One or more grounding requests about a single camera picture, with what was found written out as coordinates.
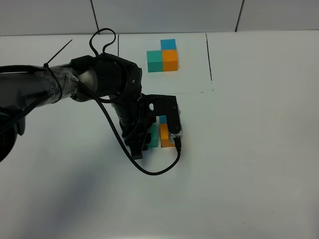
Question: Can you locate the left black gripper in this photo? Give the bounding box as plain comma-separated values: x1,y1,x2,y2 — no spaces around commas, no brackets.
112,93,156,159

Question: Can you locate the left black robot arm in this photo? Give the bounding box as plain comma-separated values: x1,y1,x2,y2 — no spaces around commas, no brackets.
0,54,156,160

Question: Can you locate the green template cube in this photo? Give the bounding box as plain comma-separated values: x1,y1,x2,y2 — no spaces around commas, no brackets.
147,50,163,72

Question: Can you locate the orange template cube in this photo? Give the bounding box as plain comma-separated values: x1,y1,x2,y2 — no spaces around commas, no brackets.
162,49,178,72

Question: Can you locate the blue template cube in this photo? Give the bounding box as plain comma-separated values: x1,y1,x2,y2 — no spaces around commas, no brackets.
160,39,176,50

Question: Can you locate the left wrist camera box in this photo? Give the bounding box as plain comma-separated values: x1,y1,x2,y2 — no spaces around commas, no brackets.
145,95,182,141

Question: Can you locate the left black camera cable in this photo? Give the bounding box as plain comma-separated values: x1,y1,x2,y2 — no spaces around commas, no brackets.
74,27,182,176

